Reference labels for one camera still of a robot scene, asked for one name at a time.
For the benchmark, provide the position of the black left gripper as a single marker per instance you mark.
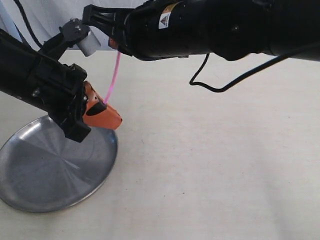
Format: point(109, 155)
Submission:
point(70, 101)

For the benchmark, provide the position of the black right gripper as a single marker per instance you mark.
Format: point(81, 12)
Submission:
point(116, 22)

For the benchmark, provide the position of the pink glow stick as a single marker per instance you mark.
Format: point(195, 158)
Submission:
point(114, 78)

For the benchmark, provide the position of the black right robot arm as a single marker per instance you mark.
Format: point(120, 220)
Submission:
point(231, 29)

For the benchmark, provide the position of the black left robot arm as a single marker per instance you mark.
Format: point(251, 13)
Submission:
point(17, 62)

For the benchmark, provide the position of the blue-white backdrop cloth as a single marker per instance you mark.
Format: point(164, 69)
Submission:
point(46, 16)

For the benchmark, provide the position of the round metal plate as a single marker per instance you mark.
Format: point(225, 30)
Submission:
point(42, 171)

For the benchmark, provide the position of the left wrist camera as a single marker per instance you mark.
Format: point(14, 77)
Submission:
point(75, 32)

